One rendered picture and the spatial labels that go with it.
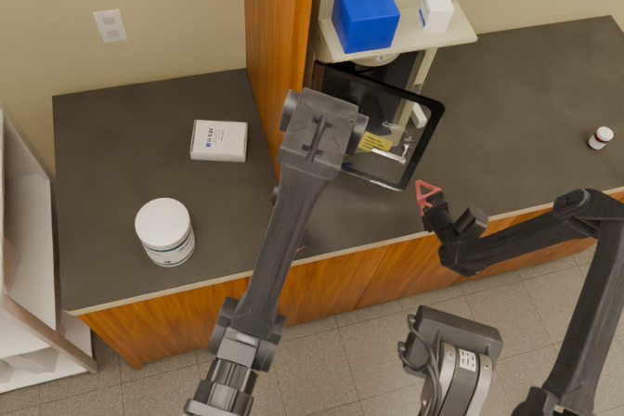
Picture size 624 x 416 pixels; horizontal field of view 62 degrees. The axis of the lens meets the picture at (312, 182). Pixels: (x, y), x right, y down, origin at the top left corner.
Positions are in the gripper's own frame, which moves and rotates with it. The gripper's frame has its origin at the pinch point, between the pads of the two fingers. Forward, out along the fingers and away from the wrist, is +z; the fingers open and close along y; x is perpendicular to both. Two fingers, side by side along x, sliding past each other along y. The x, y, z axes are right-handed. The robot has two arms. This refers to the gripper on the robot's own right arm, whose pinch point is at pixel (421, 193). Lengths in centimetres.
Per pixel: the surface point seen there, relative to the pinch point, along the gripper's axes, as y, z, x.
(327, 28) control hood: 54, 9, 9
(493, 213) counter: -20.5, -3.4, -19.1
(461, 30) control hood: 43.9, 2.4, -17.1
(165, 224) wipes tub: 25, 8, 62
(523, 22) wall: -19, 64, -73
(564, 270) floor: -132, 16, -66
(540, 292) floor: -128, 10, -49
